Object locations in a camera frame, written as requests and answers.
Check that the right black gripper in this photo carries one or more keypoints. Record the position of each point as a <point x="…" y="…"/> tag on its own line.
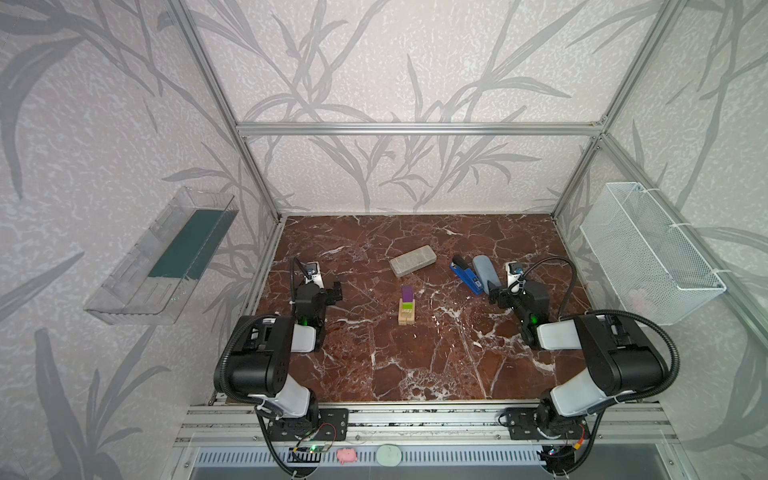
<point x="504" y="297"/>

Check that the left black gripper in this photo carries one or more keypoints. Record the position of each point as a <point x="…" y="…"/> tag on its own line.
<point x="327" y="293"/>

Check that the wood block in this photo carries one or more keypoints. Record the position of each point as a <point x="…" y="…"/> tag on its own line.
<point x="405" y="317"/>

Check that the purple block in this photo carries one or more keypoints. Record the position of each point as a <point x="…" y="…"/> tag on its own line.
<point x="407" y="294"/>

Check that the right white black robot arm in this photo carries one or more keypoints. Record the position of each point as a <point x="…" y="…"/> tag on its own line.
<point x="627" y="357"/>

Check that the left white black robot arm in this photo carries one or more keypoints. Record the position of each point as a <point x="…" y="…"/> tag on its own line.
<point x="254" y="365"/>

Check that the blue-grey oval case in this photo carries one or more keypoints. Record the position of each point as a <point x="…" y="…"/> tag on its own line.
<point x="486" y="273"/>

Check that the blue stapler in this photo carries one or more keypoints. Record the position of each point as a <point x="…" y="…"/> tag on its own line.
<point x="464" y="272"/>

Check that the pink object in basket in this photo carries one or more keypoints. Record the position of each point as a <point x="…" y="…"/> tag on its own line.
<point x="640" y="302"/>

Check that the grey stone brick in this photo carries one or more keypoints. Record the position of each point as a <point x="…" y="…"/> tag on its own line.
<point x="412" y="261"/>

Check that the pale green round disc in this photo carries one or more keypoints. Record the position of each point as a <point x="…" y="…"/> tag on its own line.
<point x="389" y="455"/>

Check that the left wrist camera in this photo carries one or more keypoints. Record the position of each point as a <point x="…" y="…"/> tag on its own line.
<point x="313" y="274"/>

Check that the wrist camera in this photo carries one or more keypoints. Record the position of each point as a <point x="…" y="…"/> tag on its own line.
<point x="313" y="274"/>
<point x="514" y="271"/>

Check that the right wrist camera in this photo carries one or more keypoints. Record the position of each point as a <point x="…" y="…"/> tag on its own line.
<point x="514" y="271"/>

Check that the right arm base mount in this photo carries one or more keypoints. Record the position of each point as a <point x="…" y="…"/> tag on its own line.
<point x="522" y="423"/>

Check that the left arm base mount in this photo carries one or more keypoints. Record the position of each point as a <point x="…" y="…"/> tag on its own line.
<point x="318" y="425"/>

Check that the white wire mesh basket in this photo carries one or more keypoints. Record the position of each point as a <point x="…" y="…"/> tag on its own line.
<point x="639" y="246"/>

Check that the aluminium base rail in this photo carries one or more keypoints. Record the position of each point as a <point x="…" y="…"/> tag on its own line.
<point x="421" y="423"/>

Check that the clear plastic wall bin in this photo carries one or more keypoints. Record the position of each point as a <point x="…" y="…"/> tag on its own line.
<point x="153" y="282"/>

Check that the aluminium frame crossbar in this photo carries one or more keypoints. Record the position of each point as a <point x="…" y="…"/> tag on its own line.
<point x="256" y="129"/>

